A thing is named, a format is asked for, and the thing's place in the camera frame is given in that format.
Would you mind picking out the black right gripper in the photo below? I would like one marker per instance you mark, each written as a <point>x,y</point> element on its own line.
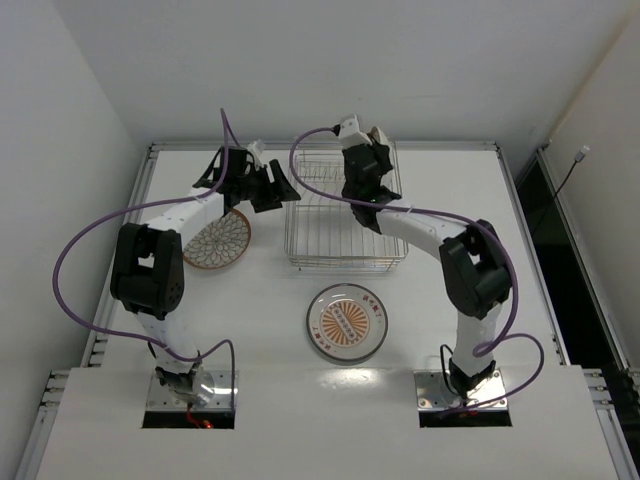
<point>367,163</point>

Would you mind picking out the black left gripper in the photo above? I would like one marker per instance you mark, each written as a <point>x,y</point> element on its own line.
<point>267,187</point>

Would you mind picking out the floral plate orange rim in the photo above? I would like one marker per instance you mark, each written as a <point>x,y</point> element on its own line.
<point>220,243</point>
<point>378,136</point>

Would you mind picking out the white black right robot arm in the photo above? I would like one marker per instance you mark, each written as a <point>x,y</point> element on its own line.
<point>476,278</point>

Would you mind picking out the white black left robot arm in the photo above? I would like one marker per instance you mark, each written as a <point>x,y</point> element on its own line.
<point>148,270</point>

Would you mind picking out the sunburst plate dark rim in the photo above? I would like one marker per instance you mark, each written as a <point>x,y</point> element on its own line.
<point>346,323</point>

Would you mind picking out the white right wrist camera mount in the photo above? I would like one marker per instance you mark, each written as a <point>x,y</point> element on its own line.
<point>350,133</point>

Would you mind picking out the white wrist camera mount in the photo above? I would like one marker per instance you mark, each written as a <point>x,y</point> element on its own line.
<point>256,149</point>
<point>350,133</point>

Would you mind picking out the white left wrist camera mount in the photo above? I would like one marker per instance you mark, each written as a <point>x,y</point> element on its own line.
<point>256,149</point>

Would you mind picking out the chrome wire dish rack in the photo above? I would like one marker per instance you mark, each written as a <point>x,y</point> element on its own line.
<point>321,232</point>

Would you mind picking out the black wall cable white plug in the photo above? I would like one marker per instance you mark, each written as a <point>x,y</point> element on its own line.
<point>577,159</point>

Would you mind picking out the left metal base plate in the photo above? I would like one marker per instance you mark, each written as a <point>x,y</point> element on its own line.
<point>220,390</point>

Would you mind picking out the metal base plate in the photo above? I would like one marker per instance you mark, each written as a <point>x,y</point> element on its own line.
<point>220,390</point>
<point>433,396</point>

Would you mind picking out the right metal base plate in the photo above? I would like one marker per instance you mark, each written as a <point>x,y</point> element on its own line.
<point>433,396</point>

